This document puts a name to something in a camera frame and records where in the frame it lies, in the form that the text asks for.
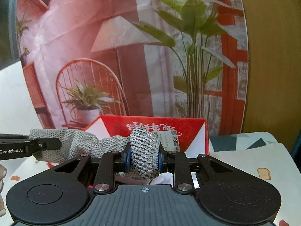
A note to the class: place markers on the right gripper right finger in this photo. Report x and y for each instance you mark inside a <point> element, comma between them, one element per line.
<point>177,164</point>

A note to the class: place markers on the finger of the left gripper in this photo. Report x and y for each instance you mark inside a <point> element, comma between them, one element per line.
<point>15,146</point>

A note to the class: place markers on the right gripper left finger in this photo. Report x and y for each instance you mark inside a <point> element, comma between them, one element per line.
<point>110,164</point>

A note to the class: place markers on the grey knitted cloth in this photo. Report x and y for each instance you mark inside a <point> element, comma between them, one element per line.
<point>144,145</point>

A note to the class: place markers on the white cloth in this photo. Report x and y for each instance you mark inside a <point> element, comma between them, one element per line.
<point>164,178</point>

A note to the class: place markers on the printed living room backdrop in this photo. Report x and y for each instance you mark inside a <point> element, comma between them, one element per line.
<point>161,58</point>

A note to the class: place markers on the person hand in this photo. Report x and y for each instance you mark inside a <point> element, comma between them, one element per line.
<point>3,172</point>

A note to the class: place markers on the red strawberry cardboard box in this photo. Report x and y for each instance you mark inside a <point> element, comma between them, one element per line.
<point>188,135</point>

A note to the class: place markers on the dark window frame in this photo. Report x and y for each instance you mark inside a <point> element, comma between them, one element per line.
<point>9,52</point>

